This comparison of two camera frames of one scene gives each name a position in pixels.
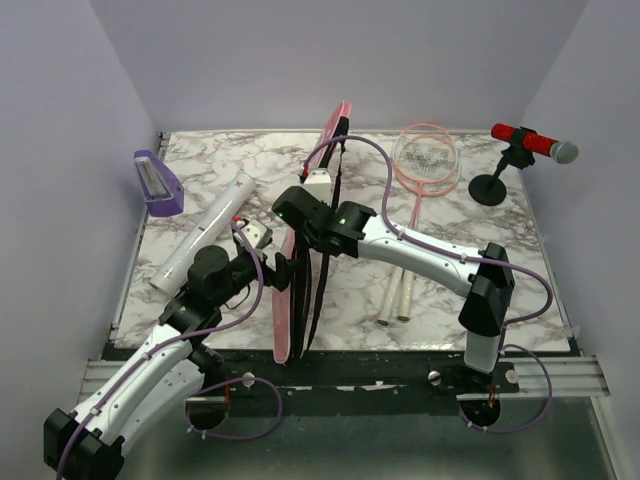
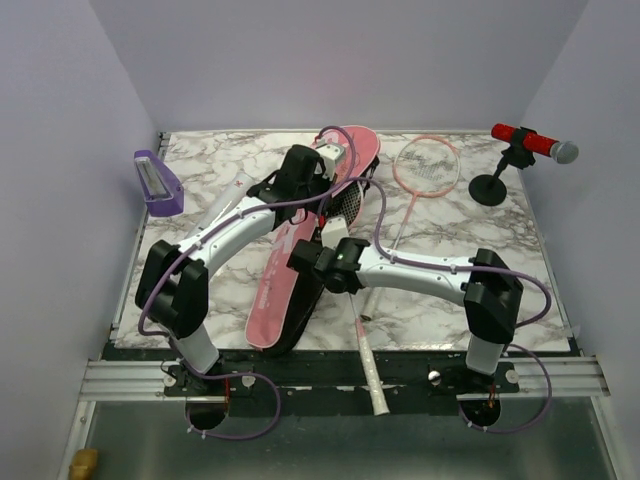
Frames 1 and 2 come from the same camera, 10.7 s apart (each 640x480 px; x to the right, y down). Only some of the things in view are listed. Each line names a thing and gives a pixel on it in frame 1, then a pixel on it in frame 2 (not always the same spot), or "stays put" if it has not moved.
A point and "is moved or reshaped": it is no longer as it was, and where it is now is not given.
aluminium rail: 536,376 stays put
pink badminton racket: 422,154 is moved or reshaped
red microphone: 563,151 stays put
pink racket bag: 299,263 is moved or reshaped
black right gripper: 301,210 → 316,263
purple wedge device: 162,192 stays put
